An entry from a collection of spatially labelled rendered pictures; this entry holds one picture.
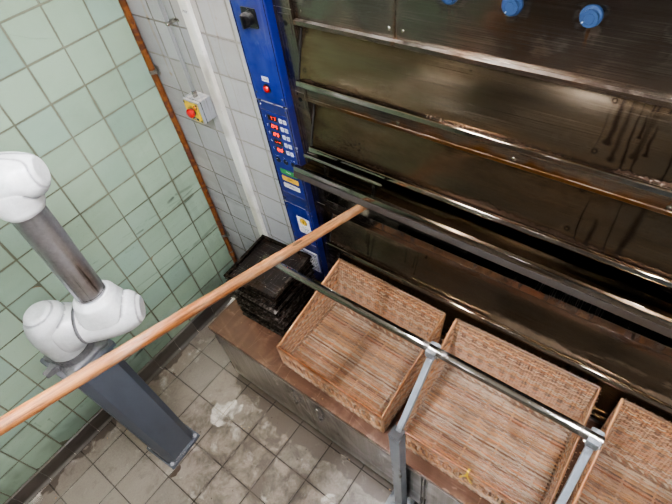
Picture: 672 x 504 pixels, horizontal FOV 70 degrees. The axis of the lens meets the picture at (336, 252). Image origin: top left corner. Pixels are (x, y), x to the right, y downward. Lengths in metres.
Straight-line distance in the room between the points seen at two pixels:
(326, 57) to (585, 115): 0.75
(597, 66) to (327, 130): 0.88
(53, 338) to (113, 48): 1.16
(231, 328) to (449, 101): 1.54
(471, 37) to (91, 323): 1.47
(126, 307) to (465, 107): 1.28
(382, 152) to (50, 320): 1.25
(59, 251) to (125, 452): 1.60
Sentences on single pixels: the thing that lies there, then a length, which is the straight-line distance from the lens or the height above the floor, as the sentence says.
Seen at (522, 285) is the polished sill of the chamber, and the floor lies 1.17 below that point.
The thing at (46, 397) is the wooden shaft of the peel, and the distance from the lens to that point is 1.09.
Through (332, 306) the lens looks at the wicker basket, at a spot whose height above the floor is 0.60.
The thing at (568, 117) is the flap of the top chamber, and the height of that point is 1.81.
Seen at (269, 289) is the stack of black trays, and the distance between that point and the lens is 2.07.
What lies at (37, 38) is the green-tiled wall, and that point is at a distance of 2.14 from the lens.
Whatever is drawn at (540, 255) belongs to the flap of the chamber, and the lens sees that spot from 1.48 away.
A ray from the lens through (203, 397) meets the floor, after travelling 2.95.
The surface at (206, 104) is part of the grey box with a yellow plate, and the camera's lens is 2.13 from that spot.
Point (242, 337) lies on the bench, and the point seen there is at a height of 0.58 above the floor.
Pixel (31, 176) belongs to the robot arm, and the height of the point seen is 1.79.
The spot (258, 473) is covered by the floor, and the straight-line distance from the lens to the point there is 2.70.
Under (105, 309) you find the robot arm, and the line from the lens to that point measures 1.80.
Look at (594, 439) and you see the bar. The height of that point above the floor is 1.17.
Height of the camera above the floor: 2.50
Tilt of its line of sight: 49 degrees down
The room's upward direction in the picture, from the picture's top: 10 degrees counter-clockwise
